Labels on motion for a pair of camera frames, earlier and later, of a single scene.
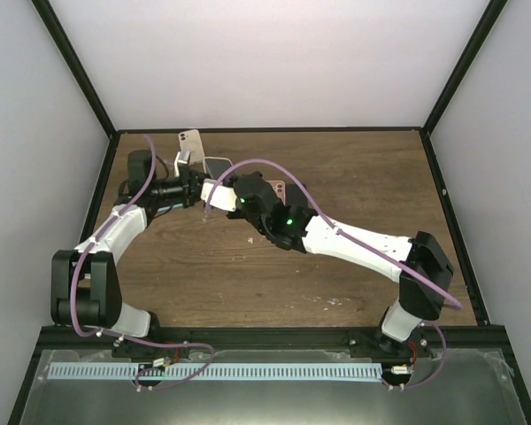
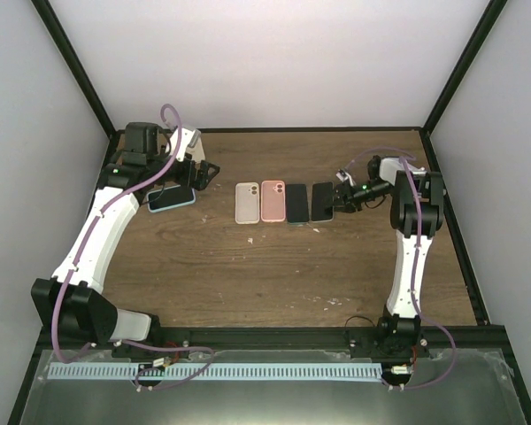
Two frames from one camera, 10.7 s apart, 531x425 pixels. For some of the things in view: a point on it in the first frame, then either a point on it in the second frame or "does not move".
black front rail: x=281 y=338 does not move
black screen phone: x=295 y=197 does not move
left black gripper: x=192 y=191 to x=186 y=179
